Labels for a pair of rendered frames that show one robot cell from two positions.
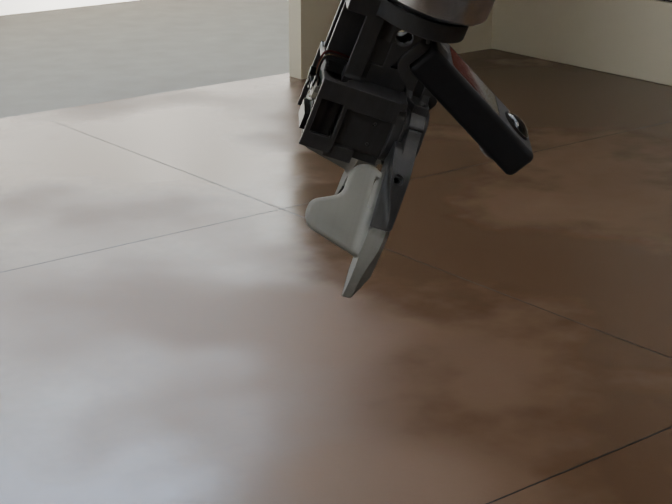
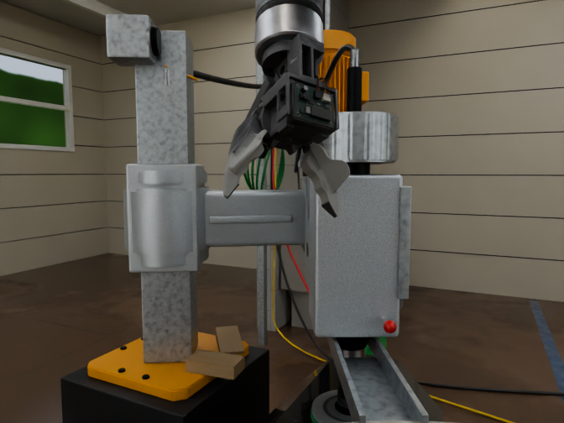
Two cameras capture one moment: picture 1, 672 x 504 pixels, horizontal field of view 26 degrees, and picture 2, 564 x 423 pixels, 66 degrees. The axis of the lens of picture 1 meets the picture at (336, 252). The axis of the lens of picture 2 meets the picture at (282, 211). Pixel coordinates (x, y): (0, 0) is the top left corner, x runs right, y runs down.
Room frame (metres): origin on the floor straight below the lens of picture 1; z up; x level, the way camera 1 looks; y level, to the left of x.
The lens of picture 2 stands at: (1.26, 0.45, 1.53)
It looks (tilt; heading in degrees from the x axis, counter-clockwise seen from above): 5 degrees down; 244
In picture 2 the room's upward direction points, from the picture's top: straight up
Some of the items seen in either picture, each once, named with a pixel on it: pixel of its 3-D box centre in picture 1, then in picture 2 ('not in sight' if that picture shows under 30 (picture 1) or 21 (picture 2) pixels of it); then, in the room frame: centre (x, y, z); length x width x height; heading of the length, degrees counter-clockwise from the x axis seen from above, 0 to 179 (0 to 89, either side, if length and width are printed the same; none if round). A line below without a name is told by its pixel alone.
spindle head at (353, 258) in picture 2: not in sight; (347, 250); (0.54, -0.59, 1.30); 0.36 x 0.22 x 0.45; 64
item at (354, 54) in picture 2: not in sight; (354, 84); (0.57, -0.52, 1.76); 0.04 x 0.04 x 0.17
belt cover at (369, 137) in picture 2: not in sight; (336, 153); (0.42, -0.83, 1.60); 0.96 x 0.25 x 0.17; 64
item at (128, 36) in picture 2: not in sight; (134, 40); (1.03, -1.22, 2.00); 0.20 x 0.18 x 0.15; 127
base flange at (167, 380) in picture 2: not in sight; (172, 356); (0.90, -1.31, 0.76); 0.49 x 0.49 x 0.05; 37
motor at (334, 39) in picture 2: not in sight; (330, 87); (0.27, -1.10, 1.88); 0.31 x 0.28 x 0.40; 154
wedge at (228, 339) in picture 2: not in sight; (229, 339); (0.66, -1.28, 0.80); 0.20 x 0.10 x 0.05; 78
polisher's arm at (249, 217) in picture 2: not in sight; (218, 217); (0.71, -1.25, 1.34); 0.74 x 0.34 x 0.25; 162
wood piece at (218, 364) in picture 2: not in sight; (215, 363); (0.79, -1.08, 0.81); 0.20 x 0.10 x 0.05; 135
